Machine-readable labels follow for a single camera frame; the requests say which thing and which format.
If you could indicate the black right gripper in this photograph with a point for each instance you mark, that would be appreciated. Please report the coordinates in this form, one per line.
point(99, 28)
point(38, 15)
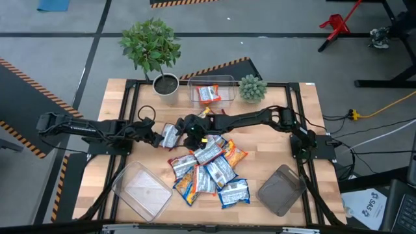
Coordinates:
point(195, 125)

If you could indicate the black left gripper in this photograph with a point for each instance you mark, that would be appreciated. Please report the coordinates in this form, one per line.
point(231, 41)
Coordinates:
point(143, 130)

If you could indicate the orange Maruchan noodle pack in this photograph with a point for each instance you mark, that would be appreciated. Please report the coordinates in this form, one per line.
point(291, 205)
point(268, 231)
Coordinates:
point(235, 155)
point(208, 153)
point(203, 180)
point(208, 93)

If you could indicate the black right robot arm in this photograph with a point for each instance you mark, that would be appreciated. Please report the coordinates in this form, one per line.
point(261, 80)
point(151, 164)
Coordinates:
point(247, 118)

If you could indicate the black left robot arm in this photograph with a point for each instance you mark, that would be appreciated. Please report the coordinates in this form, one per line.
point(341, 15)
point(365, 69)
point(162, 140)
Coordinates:
point(84, 126)

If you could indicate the clear plastic bin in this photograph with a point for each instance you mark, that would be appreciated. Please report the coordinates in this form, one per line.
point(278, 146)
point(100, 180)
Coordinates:
point(227, 94)
point(143, 191)

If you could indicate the pale green succulent plant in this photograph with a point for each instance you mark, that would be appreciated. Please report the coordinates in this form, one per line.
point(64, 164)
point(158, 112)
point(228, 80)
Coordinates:
point(253, 87)

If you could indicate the black hazard striped floor mat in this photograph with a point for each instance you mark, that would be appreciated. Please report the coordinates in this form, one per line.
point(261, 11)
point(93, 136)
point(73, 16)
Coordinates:
point(70, 182)
point(182, 2)
point(19, 94)
point(234, 71)

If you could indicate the leafy green potted plant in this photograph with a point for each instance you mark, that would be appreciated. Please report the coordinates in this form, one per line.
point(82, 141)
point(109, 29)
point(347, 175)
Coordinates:
point(149, 45)

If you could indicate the grey tinted plastic bin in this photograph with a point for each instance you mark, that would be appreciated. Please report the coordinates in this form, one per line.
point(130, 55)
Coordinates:
point(279, 191)

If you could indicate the blue floor mat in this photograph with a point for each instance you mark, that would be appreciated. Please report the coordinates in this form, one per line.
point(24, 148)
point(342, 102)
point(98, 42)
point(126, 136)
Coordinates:
point(53, 5)

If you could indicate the red metal stand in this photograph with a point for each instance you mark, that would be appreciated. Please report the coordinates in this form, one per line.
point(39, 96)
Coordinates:
point(338, 24)

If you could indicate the white printed paper sheet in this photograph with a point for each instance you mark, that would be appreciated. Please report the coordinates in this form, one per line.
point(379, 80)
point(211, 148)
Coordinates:
point(367, 206)

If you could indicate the person's shoe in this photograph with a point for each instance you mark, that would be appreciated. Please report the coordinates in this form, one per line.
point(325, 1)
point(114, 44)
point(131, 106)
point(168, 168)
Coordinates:
point(378, 37)

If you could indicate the black laptop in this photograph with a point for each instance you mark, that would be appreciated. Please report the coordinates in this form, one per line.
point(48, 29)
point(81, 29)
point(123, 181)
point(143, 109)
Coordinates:
point(403, 211)

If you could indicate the person's leg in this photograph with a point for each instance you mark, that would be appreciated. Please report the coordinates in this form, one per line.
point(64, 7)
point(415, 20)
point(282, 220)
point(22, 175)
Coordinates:
point(401, 24)

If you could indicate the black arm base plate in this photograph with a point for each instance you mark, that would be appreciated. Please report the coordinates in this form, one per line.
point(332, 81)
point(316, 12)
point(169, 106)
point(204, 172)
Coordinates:
point(107, 149)
point(325, 146)

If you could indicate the silver metal bracket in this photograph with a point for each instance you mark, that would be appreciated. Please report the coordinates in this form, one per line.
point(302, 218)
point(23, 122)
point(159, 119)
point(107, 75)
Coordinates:
point(300, 230)
point(120, 226)

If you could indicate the black desk leg frame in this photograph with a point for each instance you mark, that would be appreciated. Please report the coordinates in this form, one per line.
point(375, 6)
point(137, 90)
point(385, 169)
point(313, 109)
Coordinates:
point(383, 83)

